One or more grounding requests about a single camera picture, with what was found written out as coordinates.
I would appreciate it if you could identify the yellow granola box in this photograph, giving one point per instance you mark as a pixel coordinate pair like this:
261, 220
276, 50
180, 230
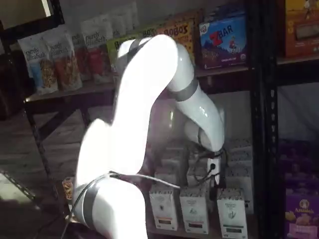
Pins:
67, 191

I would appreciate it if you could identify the white box orange strip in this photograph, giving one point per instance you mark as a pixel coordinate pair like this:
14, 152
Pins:
194, 211
163, 206

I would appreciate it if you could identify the grey metal angle bar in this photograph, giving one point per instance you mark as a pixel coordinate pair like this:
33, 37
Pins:
17, 184

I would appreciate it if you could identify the white floral print box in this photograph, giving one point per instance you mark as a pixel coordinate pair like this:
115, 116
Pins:
239, 170
240, 153
172, 165

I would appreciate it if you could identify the orange Bobo's box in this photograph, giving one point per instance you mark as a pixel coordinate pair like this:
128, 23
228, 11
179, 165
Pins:
185, 35

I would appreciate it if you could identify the white box green strip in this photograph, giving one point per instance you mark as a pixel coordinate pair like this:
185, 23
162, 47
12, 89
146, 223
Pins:
231, 214

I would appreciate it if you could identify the white granola bag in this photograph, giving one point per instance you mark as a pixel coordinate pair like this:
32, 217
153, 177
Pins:
131, 17
119, 25

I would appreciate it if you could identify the dark brown bag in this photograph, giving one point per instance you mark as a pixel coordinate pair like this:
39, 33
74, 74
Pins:
11, 87

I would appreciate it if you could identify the blue Z Bar box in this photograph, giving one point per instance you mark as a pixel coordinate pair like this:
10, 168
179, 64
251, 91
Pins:
224, 42

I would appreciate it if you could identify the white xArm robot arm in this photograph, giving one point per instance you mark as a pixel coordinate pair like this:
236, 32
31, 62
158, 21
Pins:
139, 99

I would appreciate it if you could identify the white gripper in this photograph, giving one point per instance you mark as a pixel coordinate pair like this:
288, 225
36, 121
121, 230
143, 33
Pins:
214, 174

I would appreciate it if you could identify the granola bag red label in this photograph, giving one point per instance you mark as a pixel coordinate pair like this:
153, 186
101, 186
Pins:
96, 49
81, 57

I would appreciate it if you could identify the granola bag blue label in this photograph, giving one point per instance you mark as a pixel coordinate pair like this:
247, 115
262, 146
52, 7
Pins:
37, 64

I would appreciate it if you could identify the black metal shelving rack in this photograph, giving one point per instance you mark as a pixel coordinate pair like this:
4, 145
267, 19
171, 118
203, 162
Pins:
261, 124

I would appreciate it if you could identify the granola bag orange label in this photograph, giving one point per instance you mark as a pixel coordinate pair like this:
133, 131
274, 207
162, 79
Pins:
65, 64

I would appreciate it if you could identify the purple Annie's box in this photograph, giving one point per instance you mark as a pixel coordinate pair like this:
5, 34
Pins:
299, 164
301, 219

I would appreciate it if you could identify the green Bobo's box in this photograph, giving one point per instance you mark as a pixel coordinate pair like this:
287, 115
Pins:
112, 54

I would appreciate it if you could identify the orange snack box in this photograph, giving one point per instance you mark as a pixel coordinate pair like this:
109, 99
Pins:
299, 44

